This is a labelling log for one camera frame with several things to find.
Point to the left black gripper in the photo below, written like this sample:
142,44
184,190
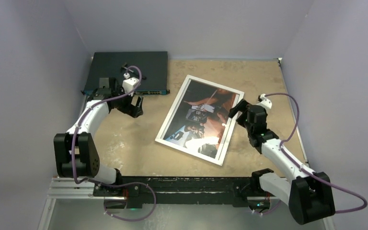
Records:
132,110

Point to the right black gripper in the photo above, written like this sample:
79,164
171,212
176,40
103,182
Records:
242,106

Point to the printed photo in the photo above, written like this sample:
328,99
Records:
203,120

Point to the wooden picture frame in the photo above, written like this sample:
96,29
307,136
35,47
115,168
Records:
165,133

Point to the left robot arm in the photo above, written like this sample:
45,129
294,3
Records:
75,152

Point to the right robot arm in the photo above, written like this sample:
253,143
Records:
307,193

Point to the small black hammer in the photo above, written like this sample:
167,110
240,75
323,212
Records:
124,67

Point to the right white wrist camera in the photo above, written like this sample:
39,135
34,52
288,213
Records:
264,102

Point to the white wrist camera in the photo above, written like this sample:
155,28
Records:
129,83
264,102

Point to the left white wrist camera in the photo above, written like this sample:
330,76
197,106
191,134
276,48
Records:
129,83

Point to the dark network switch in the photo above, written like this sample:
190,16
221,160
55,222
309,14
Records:
153,66

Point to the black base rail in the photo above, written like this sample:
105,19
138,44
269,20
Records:
139,190

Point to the aluminium extrusion rail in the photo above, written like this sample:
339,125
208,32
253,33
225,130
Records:
66,188

